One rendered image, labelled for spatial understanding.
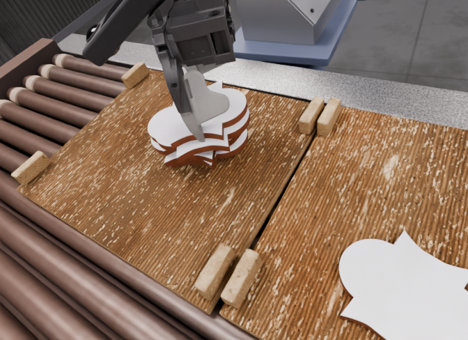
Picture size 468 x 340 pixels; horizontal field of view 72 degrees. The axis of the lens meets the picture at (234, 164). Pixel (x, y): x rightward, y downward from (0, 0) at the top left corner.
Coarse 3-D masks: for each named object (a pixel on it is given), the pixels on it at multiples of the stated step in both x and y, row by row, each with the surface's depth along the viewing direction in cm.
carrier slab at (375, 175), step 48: (336, 144) 46; (384, 144) 44; (432, 144) 42; (288, 192) 42; (336, 192) 41; (384, 192) 39; (432, 192) 38; (288, 240) 38; (336, 240) 37; (384, 240) 36; (432, 240) 35; (288, 288) 35; (336, 288) 34; (288, 336) 32; (336, 336) 31
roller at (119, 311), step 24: (0, 216) 54; (24, 240) 49; (48, 240) 50; (48, 264) 45; (72, 264) 45; (72, 288) 42; (96, 288) 41; (96, 312) 40; (120, 312) 39; (144, 312) 39; (120, 336) 38; (144, 336) 36; (168, 336) 36
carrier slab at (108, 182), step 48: (144, 96) 64; (96, 144) 58; (144, 144) 55; (288, 144) 48; (48, 192) 52; (96, 192) 50; (144, 192) 48; (192, 192) 46; (240, 192) 44; (96, 240) 44; (144, 240) 42; (192, 240) 41; (240, 240) 40; (192, 288) 37
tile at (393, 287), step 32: (352, 256) 34; (384, 256) 34; (416, 256) 33; (352, 288) 32; (384, 288) 32; (416, 288) 31; (448, 288) 30; (352, 320) 31; (384, 320) 30; (416, 320) 29; (448, 320) 29
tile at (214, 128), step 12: (216, 84) 47; (228, 96) 45; (240, 96) 44; (240, 108) 43; (180, 120) 44; (216, 120) 42; (228, 120) 42; (180, 132) 42; (204, 132) 41; (216, 132) 41; (180, 144) 42
